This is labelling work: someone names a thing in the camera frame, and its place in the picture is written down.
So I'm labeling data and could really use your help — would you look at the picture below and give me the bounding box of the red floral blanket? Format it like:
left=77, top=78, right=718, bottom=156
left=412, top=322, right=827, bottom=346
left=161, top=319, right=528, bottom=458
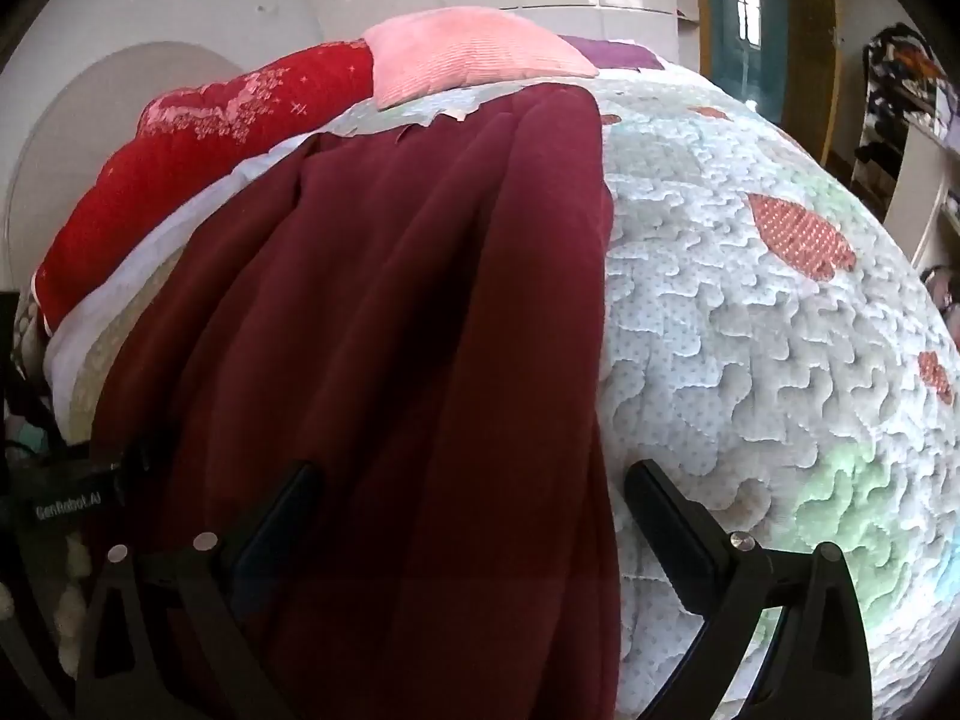
left=34, top=39, right=376, bottom=335

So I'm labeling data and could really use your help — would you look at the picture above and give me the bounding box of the round white headboard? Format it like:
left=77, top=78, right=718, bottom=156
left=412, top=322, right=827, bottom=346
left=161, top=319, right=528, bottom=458
left=6, top=41, right=245, bottom=271

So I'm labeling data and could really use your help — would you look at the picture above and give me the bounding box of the white bed sheet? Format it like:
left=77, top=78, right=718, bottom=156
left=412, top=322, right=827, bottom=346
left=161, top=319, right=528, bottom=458
left=43, top=133, right=316, bottom=410

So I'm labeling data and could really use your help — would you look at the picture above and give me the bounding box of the cluttered shelf unit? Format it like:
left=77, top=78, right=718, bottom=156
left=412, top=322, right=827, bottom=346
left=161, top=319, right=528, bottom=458
left=851, top=22, right=960, bottom=260

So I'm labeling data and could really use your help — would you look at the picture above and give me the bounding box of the maroon fleece garment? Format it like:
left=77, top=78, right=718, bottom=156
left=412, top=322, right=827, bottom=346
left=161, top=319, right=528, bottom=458
left=88, top=82, right=623, bottom=720

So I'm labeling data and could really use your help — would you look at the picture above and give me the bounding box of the teal door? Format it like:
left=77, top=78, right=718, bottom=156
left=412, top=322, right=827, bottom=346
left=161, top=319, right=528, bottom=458
left=705, top=0, right=788, bottom=117

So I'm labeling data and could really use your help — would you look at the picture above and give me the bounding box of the purple cloth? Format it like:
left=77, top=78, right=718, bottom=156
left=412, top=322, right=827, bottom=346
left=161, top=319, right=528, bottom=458
left=559, top=34, right=661, bottom=72

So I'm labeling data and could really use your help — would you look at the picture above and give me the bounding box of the white patterned quilt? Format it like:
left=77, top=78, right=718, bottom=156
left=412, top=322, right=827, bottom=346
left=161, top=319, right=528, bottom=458
left=322, top=64, right=960, bottom=720

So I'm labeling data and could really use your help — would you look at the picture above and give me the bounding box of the beige dotted blanket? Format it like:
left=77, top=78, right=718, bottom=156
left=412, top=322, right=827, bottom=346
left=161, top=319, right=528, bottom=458
left=66, top=247, right=192, bottom=452

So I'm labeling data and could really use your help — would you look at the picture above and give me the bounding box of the pink cloth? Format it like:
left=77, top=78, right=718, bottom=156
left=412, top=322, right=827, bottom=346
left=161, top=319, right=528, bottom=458
left=362, top=6, right=601, bottom=110

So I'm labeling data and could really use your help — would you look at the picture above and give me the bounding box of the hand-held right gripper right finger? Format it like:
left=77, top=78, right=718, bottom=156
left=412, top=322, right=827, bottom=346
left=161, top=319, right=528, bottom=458
left=625, top=457, right=875, bottom=720

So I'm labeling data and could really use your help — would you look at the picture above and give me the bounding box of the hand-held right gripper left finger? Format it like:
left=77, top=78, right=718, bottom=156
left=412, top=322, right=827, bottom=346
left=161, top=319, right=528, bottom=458
left=75, top=460, right=325, bottom=720

